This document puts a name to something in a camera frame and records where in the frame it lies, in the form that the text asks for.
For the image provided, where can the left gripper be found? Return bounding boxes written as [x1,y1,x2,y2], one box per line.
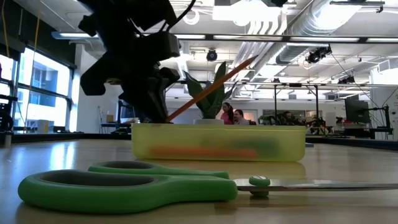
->
[80,30,181,124]

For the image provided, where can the orange wooden pencil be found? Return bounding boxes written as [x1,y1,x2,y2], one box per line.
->
[165,55,259,123]

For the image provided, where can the orange plastic pen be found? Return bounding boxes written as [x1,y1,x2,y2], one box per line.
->
[149,146,258,160]

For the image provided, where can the translucent yellow-green pencil box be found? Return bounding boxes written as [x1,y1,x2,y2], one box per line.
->
[131,123,307,162]

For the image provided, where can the green handled scissors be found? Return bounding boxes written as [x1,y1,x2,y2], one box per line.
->
[17,161,398,215]

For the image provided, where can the dark computer monitor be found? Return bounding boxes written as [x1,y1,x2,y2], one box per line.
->
[118,101,137,121]
[344,95,371,124]

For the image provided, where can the ceiling light strip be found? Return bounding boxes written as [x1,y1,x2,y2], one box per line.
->
[214,34,398,44]
[51,30,206,40]

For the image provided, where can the white bin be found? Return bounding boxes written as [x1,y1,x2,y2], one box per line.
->
[37,119,50,134]

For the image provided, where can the black equipment stand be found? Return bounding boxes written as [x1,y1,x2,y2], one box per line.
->
[0,77,19,133]

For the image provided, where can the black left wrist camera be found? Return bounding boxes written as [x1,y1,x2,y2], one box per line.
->
[136,30,182,62]

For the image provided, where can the white ring ceiling lamp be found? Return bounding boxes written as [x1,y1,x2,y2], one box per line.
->
[182,9,201,26]

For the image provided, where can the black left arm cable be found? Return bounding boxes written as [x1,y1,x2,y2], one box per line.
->
[161,0,197,32]

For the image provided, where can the large window with dark frame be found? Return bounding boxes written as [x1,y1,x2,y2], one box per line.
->
[0,46,77,134]

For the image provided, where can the black metal rack frame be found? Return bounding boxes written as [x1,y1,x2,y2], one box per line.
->
[273,82,320,124]

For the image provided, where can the black ceiling camera mount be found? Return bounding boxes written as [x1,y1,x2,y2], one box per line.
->
[305,45,333,65]

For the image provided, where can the silver ventilation duct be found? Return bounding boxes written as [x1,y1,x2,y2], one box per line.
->
[233,0,371,82]

